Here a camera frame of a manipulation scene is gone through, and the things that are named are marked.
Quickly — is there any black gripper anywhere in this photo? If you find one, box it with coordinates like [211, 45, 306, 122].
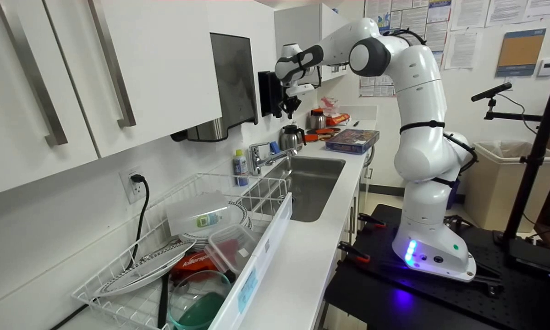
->
[282, 82, 306, 120]

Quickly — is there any chrome tap nozzle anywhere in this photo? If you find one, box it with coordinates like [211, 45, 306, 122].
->
[247, 140, 293, 179]

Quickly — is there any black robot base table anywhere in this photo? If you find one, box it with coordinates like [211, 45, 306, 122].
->
[324, 204, 550, 330]

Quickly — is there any small steel pot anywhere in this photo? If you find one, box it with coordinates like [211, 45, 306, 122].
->
[304, 107, 330, 133]

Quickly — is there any steel coffee carafe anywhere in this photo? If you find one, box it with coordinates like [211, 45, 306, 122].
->
[277, 124, 308, 157]

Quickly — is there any orange packet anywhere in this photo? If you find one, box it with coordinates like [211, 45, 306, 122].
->
[322, 111, 352, 129]

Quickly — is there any steel paper towel dispenser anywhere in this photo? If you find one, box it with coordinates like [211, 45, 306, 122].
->
[170, 32, 260, 146]

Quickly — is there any Monopoly board game box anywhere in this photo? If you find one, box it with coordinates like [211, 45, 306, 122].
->
[324, 127, 381, 159]

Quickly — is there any stainless steel sink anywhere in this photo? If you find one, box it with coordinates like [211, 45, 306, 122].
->
[258, 155, 348, 225]

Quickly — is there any clear dish soap bottle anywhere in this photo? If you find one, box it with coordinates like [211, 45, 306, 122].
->
[231, 148, 251, 190]

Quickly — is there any red black clamp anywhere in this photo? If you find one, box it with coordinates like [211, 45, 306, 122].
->
[337, 241, 376, 267]
[355, 212, 388, 232]

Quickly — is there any clear lidded food container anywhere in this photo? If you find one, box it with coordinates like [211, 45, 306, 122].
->
[163, 192, 249, 241]

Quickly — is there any clear container with red inside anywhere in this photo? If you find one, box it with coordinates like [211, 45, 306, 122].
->
[205, 225, 262, 278]

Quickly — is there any outlet with black plug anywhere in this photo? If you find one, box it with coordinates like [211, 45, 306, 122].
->
[117, 170, 150, 206]

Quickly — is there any white paper notice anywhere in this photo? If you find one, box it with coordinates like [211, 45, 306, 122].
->
[442, 27, 486, 72]

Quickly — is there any orange kitchen item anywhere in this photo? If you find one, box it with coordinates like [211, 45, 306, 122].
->
[168, 250, 220, 285]

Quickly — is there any glass bowl with green lid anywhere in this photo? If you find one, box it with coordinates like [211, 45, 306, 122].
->
[167, 269, 234, 330]

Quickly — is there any white plate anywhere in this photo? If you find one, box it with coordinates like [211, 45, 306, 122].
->
[99, 241, 198, 302]

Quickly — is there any beige trash bin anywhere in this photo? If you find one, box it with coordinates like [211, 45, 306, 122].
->
[460, 140, 550, 236]

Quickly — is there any black utensil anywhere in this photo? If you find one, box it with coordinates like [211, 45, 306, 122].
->
[156, 272, 172, 330]

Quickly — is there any orange and blue poster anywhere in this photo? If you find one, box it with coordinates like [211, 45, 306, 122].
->
[493, 28, 548, 82]

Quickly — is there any black wall soap dispenser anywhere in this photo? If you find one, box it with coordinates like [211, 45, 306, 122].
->
[256, 71, 286, 120]

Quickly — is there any black cable on robot arm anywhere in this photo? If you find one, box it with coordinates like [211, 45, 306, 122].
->
[398, 120, 478, 190]

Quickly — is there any white upper wall cabinet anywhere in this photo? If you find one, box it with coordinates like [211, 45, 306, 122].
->
[0, 0, 225, 203]

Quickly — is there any white wire dish rack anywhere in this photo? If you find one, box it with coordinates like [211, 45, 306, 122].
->
[71, 171, 295, 330]

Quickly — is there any black power cable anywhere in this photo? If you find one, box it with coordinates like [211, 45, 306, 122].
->
[47, 173, 152, 330]

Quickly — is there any steel upper cabinet handle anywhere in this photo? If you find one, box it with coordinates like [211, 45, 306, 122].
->
[84, 0, 137, 131]
[0, 0, 69, 149]

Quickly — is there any black camera on stand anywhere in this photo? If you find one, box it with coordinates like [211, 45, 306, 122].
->
[469, 82, 515, 105]

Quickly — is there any black camera stand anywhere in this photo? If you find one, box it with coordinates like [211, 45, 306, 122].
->
[484, 43, 550, 278]

